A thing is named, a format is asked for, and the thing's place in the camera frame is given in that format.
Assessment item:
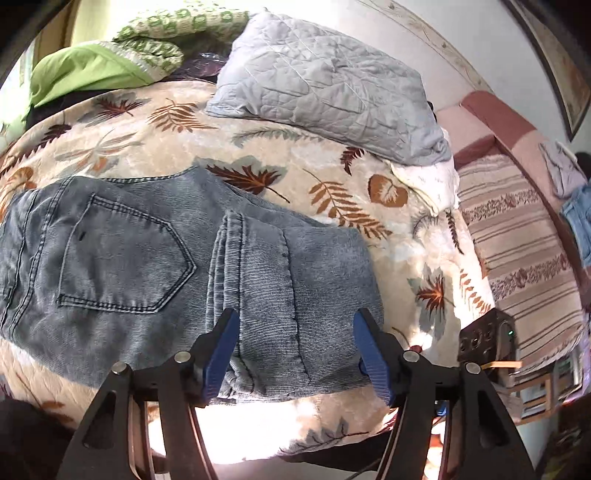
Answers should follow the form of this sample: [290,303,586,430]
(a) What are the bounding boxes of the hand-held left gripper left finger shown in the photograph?
[55,308,241,480]

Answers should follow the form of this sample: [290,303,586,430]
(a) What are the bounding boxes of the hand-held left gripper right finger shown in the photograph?
[353,308,539,480]

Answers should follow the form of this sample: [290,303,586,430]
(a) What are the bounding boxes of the grey-blue denim pants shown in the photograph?
[0,166,386,407]

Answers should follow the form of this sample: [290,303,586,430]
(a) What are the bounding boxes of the wooden shelf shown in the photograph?
[480,355,583,421]

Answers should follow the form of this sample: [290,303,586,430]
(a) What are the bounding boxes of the striped sofa cover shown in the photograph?
[455,152,589,370]

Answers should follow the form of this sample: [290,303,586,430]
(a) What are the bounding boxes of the light blue denim garment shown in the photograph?
[561,185,591,268]

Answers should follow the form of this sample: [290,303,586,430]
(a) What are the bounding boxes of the white cloth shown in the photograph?
[392,157,460,215]

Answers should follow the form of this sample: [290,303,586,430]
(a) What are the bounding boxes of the lilac cloth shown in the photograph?
[538,141,583,199]

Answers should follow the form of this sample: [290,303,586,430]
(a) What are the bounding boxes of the leaf-print bedspread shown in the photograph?
[0,80,497,464]

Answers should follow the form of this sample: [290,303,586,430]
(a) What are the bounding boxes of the pink sofa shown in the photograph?
[436,90,591,208]

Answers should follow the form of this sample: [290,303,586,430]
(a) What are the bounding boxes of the grey quilted pillow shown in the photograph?
[204,10,453,166]

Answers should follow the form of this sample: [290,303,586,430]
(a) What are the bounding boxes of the purple shiny cloth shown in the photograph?
[173,51,232,84]

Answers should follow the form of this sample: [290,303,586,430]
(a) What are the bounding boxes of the green patterned blanket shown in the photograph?
[111,2,252,79]

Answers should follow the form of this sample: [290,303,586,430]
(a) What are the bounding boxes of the plain green pillow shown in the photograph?
[28,41,155,109]

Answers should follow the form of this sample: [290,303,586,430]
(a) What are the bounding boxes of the framed wall picture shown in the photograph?
[505,0,591,141]

